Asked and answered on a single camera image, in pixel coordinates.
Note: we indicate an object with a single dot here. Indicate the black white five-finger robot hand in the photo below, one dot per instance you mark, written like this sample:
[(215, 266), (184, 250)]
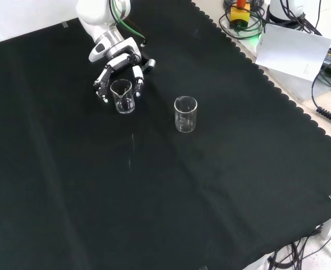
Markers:
[(117, 61)]

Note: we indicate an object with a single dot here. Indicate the clear glass beaker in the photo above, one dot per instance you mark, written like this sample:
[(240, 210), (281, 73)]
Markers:
[(124, 107), (185, 123)]

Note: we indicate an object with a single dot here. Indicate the black bench cloth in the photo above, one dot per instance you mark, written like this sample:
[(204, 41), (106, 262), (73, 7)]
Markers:
[(126, 182)]

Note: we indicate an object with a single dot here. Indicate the yellow stop button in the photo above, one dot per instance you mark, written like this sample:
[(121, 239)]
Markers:
[(239, 17)]

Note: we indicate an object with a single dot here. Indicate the pale board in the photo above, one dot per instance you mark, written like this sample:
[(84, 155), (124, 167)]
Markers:
[(291, 50)]

